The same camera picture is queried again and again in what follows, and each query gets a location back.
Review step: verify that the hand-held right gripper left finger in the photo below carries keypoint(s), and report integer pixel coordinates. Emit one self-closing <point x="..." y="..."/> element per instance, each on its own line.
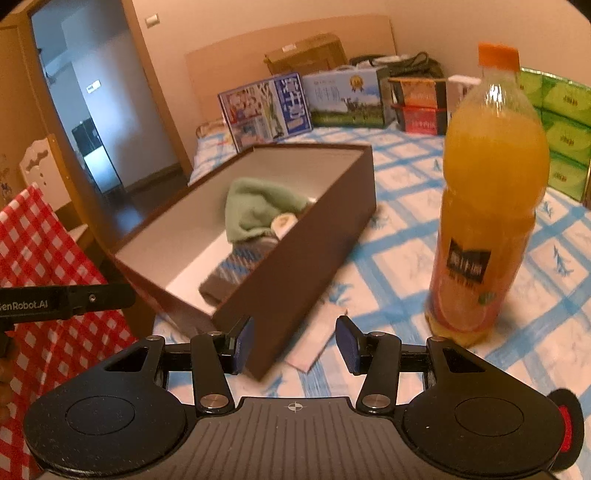
<point x="244" y="344"/>

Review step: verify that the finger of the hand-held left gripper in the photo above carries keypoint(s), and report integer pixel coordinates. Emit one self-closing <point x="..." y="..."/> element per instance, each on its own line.
<point x="101" y="297"/>

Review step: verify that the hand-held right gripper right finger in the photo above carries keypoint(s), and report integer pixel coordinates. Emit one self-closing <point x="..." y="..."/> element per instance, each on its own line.
<point x="348" y="344"/>

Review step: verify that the striped brown blue sock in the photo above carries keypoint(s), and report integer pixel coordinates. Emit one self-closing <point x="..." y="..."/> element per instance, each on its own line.
<point x="235" y="272"/>

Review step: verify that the brown shoe box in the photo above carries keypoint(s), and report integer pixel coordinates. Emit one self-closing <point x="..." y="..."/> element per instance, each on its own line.
<point x="300" y="258"/>

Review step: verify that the pale green fuzzy sock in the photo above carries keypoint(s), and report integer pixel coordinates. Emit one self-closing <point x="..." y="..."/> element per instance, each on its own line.
<point x="258" y="207"/>

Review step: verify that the black round pad red spot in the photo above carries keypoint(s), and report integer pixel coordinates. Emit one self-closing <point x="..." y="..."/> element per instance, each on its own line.
<point x="558" y="399"/>

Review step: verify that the person's left hand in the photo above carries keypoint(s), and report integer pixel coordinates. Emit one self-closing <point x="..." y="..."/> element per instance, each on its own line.
<point x="4" y="387"/>

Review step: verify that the red checked cloth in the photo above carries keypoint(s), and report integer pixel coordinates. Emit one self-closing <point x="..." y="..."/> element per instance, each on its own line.
<point x="55" y="258"/>

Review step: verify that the blue checked tablecloth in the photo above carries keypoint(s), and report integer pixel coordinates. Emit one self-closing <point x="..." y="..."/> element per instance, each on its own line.
<point x="392" y="258"/>

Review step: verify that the carved white chair back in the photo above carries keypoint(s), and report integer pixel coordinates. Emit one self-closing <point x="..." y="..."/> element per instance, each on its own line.
<point x="41" y="170"/>

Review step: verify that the orange juice bottle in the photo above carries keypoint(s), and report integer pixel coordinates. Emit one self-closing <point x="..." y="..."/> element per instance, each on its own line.
<point x="489" y="184"/>

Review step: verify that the blue milk carton box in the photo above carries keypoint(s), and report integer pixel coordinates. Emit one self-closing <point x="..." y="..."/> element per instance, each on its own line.
<point x="258" y="110"/>

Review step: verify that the orange printed box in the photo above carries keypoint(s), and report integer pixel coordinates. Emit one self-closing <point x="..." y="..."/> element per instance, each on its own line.
<point x="420" y="92"/>
<point x="425" y="121"/>

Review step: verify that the green white milk carton box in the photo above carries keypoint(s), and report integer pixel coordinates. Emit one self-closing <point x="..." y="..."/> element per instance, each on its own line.
<point x="346" y="101"/>

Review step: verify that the wooden headboard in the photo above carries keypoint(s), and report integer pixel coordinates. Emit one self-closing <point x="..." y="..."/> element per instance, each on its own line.
<point x="221" y="64"/>

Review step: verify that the small white box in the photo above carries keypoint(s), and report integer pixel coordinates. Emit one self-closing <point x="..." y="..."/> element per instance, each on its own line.
<point x="461" y="83"/>

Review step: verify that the dark bag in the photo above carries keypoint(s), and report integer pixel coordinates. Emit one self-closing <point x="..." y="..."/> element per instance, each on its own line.
<point x="411" y="64"/>

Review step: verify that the brown cardboard box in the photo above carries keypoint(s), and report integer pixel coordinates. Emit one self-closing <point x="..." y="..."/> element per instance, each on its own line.
<point x="304" y="53"/>

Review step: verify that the stack of green tissue packs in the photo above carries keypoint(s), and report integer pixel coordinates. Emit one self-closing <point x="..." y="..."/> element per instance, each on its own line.
<point x="563" y="115"/>

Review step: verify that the wall light switch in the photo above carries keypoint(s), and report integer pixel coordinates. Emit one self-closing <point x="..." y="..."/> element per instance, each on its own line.
<point x="152" y="20"/>

